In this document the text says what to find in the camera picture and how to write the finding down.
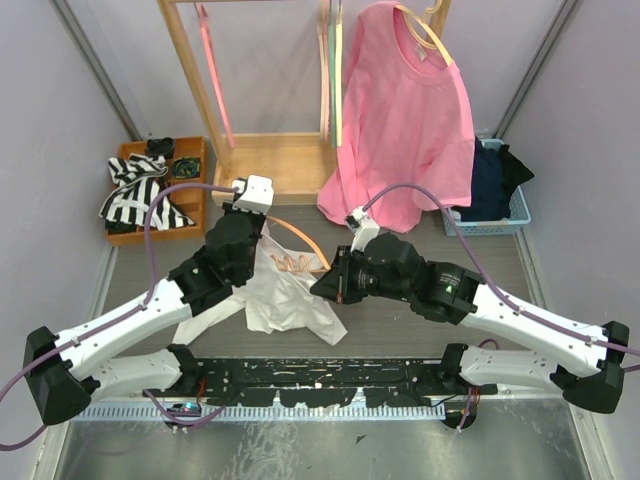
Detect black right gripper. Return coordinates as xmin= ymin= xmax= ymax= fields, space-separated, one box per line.
xmin=310 ymin=245 xmax=412 ymax=305

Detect white t shirt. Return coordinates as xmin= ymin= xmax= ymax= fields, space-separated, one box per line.
xmin=173 ymin=227 xmax=347 ymax=346

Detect orange hanger with metal hook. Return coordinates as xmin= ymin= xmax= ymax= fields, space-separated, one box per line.
xmin=268 ymin=216 xmax=330 ymax=274

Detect yellow hanger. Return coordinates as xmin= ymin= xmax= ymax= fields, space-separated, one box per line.
xmin=335 ymin=1 xmax=343 ymax=147

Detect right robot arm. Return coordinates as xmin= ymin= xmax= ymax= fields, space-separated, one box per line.
xmin=311 ymin=233 xmax=629 ymax=414

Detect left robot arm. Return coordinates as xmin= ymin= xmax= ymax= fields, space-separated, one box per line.
xmin=23 ymin=210 xmax=266 ymax=426

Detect pink t shirt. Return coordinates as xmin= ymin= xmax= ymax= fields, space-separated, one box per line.
xmin=317 ymin=1 xmax=475 ymax=233

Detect black white striped shirt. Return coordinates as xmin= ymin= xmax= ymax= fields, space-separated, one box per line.
xmin=99 ymin=154 xmax=168 ymax=234

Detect light pink hanger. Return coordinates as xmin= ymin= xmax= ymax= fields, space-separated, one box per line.
xmin=317 ymin=0 xmax=330 ymax=143

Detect natural wood hanger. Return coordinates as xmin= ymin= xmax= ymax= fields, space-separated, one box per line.
xmin=394 ymin=0 xmax=453 ymax=66

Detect green hanger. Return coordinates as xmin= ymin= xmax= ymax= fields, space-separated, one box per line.
xmin=327 ymin=0 xmax=337 ymax=148

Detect wooden clothes rack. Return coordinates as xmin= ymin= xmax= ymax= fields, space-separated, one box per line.
xmin=156 ymin=0 xmax=453 ymax=206

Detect dark navy garment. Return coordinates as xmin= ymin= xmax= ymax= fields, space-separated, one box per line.
xmin=454 ymin=138 xmax=511 ymax=222

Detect orange wooden organizer tray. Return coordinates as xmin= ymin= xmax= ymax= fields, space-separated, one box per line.
xmin=105 ymin=136 xmax=208 ymax=246

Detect green black rolled socks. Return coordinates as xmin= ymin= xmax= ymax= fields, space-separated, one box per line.
xmin=171 ymin=156 xmax=201 ymax=180

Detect blue plastic basket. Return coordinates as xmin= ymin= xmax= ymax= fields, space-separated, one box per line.
xmin=443 ymin=139 xmax=531 ymax=236

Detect black garment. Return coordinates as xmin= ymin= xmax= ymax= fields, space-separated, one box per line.
xmin=498 ymin=144 xmax=535 ymax=195

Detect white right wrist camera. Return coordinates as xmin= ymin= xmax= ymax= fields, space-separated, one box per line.
xmin=345 ymin=207 xmax=380 ymax=252

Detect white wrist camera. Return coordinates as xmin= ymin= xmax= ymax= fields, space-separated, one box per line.
xmin=231 ymin=175 xmax=274 ymax=215
xmin=345 ymin=207 xmax=380 ymax=252

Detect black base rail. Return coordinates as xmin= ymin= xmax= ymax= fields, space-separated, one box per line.
xmin=144 ymin=355 xmax=499 ymax=431

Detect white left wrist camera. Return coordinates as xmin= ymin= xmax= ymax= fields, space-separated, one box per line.
xmin=231 ymin=175 xmax=274 ymax=215

